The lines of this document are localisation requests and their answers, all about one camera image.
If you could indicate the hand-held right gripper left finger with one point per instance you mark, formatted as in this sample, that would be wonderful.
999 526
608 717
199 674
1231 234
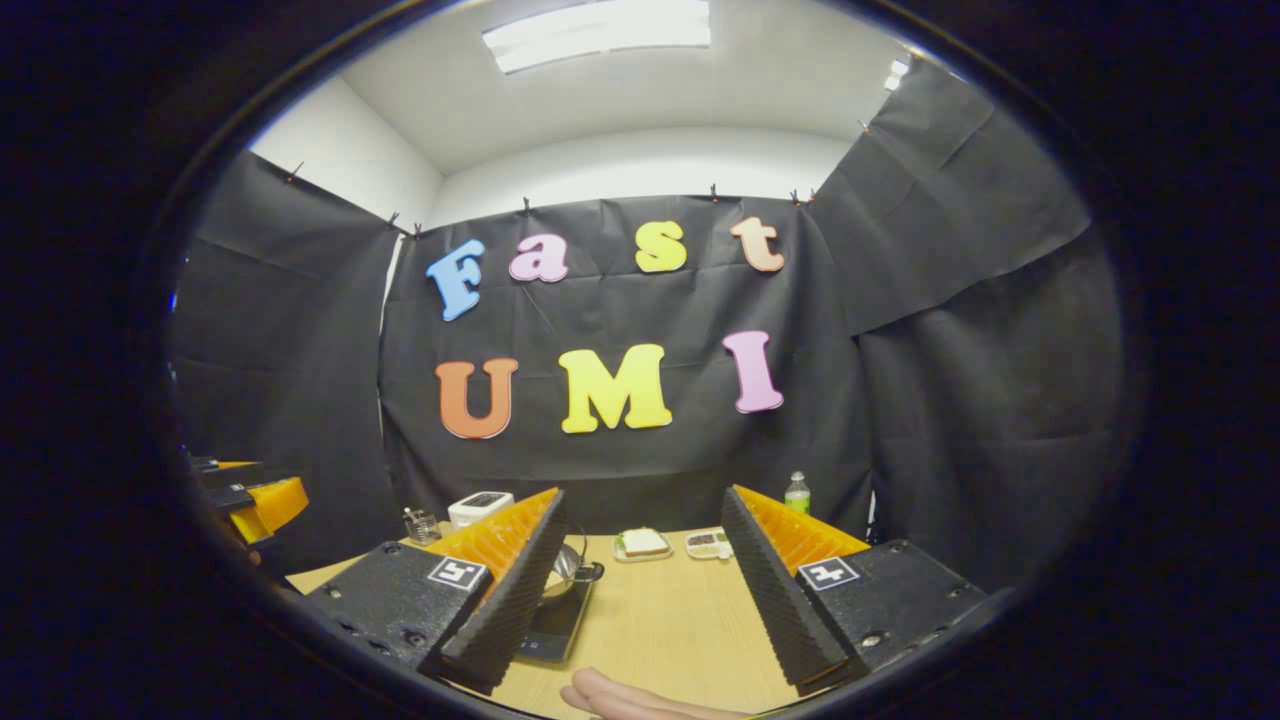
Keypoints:
515 600

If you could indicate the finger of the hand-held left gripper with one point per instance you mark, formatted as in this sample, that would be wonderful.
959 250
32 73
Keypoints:
275 500

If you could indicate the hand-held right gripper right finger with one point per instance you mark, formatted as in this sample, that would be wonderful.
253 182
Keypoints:
780 600

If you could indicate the black induction cooktop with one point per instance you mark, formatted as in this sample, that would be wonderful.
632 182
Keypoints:
555 625

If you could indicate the stainless steel pot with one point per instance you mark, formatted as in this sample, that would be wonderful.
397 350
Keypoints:
560 570

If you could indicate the white divided spice tray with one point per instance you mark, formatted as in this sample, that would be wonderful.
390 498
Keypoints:
708 545

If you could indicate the white toaster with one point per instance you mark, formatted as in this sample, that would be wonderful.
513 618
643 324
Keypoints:
478 510

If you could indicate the green drink bottle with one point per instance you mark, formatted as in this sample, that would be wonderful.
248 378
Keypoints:
797 497

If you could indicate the small sandwich plate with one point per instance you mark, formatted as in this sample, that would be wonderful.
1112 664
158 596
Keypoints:
620 555

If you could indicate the sandwich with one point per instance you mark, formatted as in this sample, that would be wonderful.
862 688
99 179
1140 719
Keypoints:
645 542

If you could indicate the black backdrop cloth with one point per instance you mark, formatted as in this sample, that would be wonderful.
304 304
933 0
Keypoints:
620 310

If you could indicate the small ceiling light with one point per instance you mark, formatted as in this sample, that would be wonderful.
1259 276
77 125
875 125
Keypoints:
896 74

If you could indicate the large ceiling light panel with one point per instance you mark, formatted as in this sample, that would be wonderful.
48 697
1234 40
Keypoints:
600 30

